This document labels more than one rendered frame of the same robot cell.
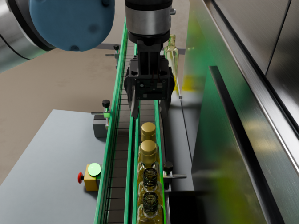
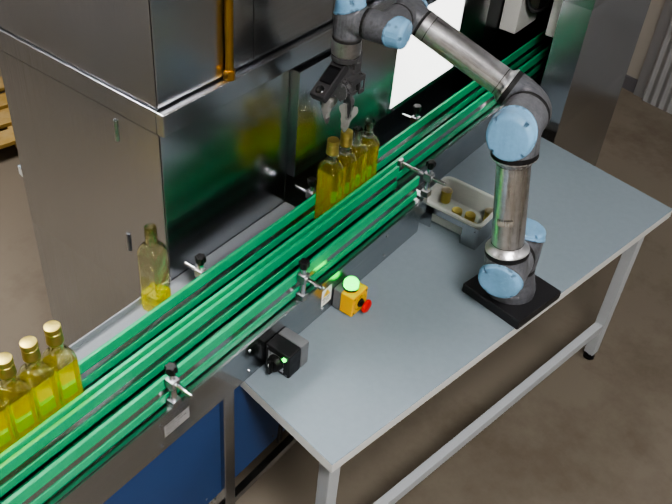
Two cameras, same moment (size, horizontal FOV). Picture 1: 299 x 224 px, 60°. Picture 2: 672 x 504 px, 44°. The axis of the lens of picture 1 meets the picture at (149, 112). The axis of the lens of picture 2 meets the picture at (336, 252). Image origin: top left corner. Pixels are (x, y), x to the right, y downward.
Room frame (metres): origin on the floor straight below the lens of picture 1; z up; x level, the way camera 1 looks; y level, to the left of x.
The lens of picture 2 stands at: (2.00, 1.11, 2.40)
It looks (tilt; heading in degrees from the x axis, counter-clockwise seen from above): 41 degrees down; 215
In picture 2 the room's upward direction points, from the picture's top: 6 degrees clockwise
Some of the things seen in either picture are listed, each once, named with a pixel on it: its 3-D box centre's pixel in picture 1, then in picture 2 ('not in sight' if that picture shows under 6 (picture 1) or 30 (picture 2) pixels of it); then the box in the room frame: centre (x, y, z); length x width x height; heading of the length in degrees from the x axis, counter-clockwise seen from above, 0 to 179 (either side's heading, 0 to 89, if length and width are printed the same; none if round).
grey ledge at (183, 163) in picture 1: (170, 105); (181, 300); (0.93, -0.09, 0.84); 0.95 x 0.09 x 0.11; 1
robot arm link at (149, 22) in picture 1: (150, 17); (345, 46); (0.43, 0.00, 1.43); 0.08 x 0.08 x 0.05
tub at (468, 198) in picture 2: not in sight; (460, 210); (0.03, 0.22, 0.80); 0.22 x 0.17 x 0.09; 91
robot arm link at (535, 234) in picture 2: not in sight; (520, 243); (0.22, 0.51, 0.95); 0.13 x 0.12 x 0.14; 11
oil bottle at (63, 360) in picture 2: not in sight; (61, 372); (1.37, 0.02, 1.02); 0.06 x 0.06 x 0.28; 1
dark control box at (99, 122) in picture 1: (103, 124); (286, 353); (0.85, 0.20, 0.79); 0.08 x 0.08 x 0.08; 1
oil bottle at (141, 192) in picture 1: (150, 211); (353, 173); (0.33, 0.00, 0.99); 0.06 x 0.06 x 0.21; 1
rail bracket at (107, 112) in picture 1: (101, 115); (310, 284); (0.74, 0.18, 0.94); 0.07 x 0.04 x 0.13; 91
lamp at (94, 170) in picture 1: (94, 169); (351, 283); (0.57, 0.19, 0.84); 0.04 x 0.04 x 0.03
